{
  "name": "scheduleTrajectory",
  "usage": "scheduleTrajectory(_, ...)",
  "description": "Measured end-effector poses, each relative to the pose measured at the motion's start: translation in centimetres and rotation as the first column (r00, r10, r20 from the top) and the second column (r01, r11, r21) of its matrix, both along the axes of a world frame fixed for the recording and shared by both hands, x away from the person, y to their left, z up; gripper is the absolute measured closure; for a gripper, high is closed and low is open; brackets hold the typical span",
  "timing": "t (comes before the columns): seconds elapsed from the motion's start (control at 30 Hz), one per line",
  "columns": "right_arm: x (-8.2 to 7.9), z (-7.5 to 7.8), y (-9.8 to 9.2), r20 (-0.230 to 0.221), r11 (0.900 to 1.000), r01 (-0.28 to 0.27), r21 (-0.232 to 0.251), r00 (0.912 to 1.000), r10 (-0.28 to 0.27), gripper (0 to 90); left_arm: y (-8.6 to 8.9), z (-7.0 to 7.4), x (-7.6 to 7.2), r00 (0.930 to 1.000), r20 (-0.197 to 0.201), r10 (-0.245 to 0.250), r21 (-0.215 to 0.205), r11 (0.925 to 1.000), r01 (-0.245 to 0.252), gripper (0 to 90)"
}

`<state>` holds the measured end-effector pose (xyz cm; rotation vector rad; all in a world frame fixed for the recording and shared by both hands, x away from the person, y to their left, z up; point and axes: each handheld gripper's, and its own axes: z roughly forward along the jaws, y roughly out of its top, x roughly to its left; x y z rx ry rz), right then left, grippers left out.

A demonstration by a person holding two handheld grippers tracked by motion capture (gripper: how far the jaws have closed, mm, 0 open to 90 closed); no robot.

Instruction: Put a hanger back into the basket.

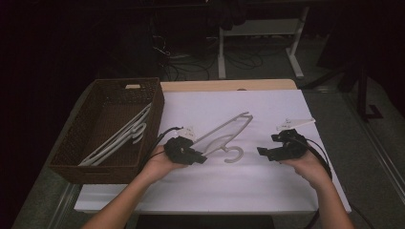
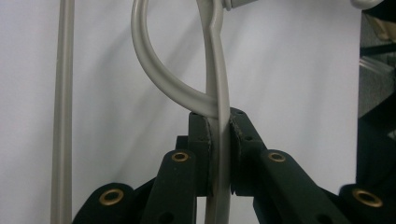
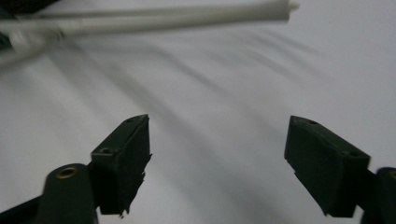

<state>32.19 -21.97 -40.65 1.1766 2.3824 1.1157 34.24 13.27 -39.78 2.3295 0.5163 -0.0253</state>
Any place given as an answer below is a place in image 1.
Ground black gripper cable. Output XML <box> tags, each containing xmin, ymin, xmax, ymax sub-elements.
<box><xmin>297</xmin><ymin>135</ymin><xmax>333</xmax><ymax>229</ymax></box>
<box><xmin>139</xmin><ymin>126</ymin><xmax>184</xmax><ymax>170</ymax></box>

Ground person's right hand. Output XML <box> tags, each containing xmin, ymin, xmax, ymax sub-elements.
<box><xmin>279</xmin><ymin>151</ymin><xmax>333</xmax><ymax>191</ymax></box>

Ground person's left hand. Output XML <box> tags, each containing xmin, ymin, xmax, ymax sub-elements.
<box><xmin>139</xmin><ymin>144</ymin><xmax>189</xmax><ymax>185</ymax></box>

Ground white metal table frame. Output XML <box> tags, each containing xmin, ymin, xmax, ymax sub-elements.
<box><xmin>217</xmin><ymin>6</ymin><xmax>310</xmax><ymax>80</ymax></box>

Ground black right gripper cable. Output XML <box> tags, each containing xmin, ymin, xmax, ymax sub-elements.
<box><xmin>297</xmin><ymin>135</ymin><xmax>333</xmax><ymax>229</ymax></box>

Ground black metal stand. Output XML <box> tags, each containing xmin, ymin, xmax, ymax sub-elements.
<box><xmin>300</xmin><ymin>60</ymin><xmax>385</xmax><ymax>122</ymax></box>

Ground dark cloth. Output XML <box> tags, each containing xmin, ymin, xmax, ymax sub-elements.
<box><xmin>208</xmin><ymin>0</ymin><xmax>249</xmax><ymax>31</ymax></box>

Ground brown woven basket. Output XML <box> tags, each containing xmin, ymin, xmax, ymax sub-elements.
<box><xmin>48</xmin><ymin>77</ymin><xmax>165</xmax><ymax>185</ymax></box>

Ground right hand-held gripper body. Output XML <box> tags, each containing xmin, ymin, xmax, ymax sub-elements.
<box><xmin>269</xmin><ymin>117</ymin><xmax>317</xmax><ymax>162</ymax></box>

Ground black cables on floor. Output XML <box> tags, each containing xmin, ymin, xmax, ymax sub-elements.
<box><xmin>148</xmin><ymin>18</ymin><xmax>288</xmax><ymax>81</ymax></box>

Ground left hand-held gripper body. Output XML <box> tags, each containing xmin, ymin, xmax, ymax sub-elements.
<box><xmin>163</xmin><ymin>126</ymin><xmax>199</xmax><ymax>166</ymax></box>

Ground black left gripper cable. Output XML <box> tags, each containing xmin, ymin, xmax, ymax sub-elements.
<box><xmin>139</xmin><ymin>126</ymin><xmax>184</xmax><ymax>170</ymax></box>

